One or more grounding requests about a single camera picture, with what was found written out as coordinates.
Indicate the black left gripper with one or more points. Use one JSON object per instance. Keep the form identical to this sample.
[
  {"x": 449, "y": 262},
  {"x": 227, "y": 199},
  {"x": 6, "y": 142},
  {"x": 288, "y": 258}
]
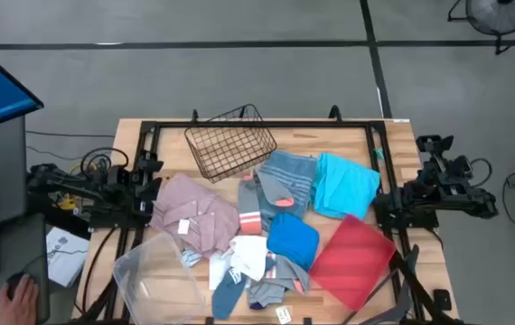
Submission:
[{"x": 131, "y": 182}]

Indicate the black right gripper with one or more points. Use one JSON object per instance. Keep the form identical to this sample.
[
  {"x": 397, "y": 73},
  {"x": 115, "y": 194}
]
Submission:
[{"x": 447, "y": 171}]

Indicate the pink button shirt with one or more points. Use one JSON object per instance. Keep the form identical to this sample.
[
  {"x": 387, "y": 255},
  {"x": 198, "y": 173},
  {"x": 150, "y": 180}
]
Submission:
[{"x": 203, "y": 207}]

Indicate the white blue striped sock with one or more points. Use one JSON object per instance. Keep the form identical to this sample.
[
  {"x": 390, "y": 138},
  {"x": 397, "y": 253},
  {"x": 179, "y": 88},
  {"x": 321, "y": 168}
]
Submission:
[{"x": 190, "y": 257}]

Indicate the cyan cloth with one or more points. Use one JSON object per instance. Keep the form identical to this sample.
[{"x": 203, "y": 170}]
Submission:
[{"x": 345, "y": 185}]

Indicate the grey sock orange striped cuff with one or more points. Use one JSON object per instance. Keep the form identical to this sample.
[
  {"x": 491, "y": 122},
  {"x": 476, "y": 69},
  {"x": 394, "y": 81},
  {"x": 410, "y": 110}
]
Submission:
[{"x": 248, "y": 203}]

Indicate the white sock grey stripes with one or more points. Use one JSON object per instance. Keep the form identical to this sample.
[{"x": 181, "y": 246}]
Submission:
[{"x": 219, "y": 271}]

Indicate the grey sock orange toe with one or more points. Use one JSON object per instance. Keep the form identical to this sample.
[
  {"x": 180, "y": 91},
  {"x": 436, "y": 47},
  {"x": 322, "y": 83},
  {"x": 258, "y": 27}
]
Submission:
[
  {"x": 291, "y": 273},
  {"x": 273, "y": 187}
]

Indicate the white cloth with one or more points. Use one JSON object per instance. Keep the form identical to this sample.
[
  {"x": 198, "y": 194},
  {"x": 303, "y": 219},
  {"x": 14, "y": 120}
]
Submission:
[{"x": 250, "y": 257}]

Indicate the blue striped towel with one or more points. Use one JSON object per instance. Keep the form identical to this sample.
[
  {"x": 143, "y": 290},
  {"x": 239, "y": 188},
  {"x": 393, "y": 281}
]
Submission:
[{"x": 296, "y": 173}]

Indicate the royal blue cloth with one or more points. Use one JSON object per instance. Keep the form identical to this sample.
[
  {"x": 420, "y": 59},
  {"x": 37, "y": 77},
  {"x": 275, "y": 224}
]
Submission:
[{"x": 291, "y": 239}]

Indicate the grey white striped sock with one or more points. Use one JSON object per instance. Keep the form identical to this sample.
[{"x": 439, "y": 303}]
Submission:
[{"x": 264, "y": 293}]

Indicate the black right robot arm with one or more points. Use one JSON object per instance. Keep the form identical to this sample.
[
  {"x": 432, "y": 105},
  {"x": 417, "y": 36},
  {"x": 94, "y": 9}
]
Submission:
[{"x": 456, "y": 203}]

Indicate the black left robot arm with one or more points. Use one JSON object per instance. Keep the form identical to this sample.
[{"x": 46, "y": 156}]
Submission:
[{"x": 72, "y": 180}]

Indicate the teal tape piece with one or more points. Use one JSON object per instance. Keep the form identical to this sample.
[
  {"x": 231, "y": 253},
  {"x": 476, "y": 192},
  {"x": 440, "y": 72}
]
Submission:
[{"x": 378, "y": 153}]

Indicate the yellow clamp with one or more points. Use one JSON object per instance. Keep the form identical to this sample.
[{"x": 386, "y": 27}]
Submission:
[{"x": 67, "y": 203}]

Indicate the clear plastic bin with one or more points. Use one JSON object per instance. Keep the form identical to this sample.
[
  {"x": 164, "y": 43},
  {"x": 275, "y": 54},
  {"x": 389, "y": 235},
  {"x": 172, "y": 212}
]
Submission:
[{"x": 158, "y": 280}]

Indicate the white printed paper sheet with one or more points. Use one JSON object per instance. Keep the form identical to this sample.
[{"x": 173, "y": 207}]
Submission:
[{"x": 65, "y": 257}]

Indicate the black floor fan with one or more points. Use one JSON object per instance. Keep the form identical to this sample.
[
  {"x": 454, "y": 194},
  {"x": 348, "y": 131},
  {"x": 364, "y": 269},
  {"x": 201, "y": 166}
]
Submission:
[{"x": 501, "y": 18}]

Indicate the red plastic tray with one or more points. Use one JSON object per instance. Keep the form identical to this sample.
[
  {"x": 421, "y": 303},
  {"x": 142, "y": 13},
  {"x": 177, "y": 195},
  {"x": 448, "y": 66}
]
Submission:
[{"x": 352, "y": 262}]

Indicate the grey desk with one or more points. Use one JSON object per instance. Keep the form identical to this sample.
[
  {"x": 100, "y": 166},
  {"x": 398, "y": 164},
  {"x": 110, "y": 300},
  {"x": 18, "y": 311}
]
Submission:
[{"x": 0, "y": 158}]

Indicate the grey clothes hanger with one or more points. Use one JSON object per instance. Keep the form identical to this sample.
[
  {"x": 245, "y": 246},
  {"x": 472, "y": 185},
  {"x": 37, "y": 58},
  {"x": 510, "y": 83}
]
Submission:
[{"x": 404, "y": 293}]

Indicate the small black clamp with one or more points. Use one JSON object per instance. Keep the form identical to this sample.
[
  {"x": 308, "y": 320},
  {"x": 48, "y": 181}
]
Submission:
[{"x": 442, "y": 300}]

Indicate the person's hand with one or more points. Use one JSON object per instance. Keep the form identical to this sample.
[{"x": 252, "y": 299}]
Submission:
[{"x": 18, "y": 307}]

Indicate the small white label card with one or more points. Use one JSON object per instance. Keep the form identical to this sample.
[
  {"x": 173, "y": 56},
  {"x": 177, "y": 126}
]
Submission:
[{"x": 283, "y": 315}]

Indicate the black metal table frame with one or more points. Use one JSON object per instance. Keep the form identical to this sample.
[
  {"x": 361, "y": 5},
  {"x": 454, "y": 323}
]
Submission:
[{"x": 311, "y": 124}]

